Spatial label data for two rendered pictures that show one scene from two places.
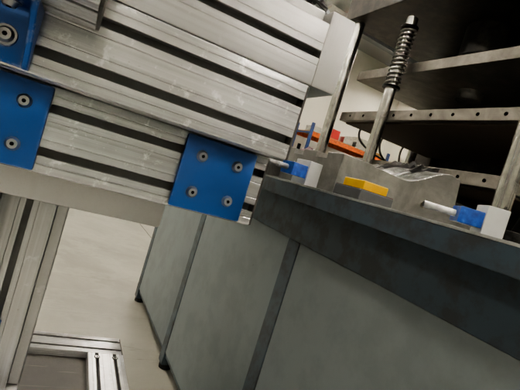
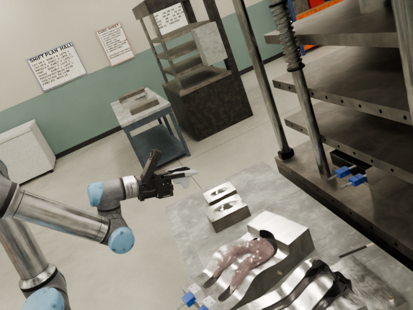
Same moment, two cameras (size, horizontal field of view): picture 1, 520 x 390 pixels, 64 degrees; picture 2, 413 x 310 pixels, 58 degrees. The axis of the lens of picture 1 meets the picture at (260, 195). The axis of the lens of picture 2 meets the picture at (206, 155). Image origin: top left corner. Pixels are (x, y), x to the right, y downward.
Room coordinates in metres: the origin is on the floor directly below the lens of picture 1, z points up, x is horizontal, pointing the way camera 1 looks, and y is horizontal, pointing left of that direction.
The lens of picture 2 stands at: (0.26, -0.48, 1.84)
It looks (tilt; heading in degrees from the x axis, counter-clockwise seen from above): 22 degrees down; 18
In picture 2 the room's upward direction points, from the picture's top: 22 degrees counter-clockwise
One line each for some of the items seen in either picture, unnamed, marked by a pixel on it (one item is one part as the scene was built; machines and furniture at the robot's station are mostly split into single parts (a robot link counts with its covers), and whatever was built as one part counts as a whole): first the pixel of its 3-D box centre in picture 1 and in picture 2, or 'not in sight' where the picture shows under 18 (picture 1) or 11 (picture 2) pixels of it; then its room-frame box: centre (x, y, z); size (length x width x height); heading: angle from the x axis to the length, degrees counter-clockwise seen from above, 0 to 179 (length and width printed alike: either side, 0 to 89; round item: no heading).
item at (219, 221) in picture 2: not in sight; (227, 212); (1.84, 0.06, 0.84); 0.20 x 0.15 x 0.07; 116
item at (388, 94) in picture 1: (372, 145); (311, 124); (2.06, -0.46, 1.10); 0.05 x 0.05 x 1.30
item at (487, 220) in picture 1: (460, 214); not in sight; (0.72, -0.34, 0.83); 0.13 x 0.05 x 0.05; 83
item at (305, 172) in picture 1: (290, 167); not in sight; (0.91, -0.05, 0.83); 0.13 x 0.05 x 0.05; 124
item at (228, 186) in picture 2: not in sight; (220, 195); (2.04, 0.12, 0.83); 0.17 x 0.13 x 0.06; 116
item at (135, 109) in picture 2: not in sight; (145, 123); (5.43, 1.96, 0.44); 1.90 x 0.70 x 0.89; 28
